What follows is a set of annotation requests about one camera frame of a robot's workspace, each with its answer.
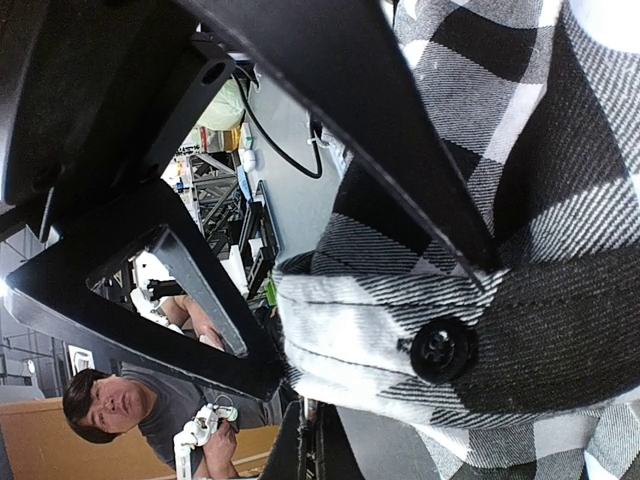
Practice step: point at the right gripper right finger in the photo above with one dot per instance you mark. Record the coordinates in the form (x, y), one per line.
(336, 457)

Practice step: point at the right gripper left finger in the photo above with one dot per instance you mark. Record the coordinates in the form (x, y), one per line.
(285, 461)

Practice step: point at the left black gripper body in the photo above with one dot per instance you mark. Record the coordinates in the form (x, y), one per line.
(96, 96)

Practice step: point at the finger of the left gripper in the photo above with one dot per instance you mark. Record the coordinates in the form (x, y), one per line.
(341, 61)
(57, 293)

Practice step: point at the black white plaid shirt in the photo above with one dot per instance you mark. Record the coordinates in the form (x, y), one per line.
(483, 290)

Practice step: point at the white round brooch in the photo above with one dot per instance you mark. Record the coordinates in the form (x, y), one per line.
(310, 407)

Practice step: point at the person in grey shirt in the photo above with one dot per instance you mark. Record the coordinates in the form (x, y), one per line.
(100, 407)

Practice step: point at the green plastic bag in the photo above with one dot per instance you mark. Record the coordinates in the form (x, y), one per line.
(225, 112)

